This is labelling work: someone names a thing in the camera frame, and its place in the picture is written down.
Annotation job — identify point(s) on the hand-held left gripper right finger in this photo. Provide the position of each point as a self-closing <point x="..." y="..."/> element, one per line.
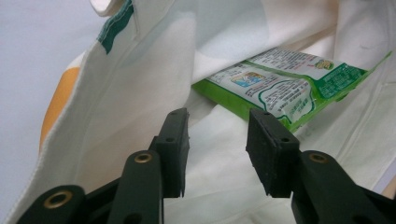
<point x="271" y="152"/>

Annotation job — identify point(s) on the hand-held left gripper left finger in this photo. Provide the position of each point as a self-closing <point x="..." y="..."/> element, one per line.
<point x="172" y="149"/>

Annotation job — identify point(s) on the green snack packet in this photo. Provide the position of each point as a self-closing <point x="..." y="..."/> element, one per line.
<point x="280" y="90"/>

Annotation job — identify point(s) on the white canvas tote bag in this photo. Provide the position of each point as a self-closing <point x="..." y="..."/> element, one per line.
<point x="140" y="77"/>

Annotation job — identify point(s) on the white table mat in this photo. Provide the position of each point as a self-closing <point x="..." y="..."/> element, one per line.
<point x="31" y="62"/>

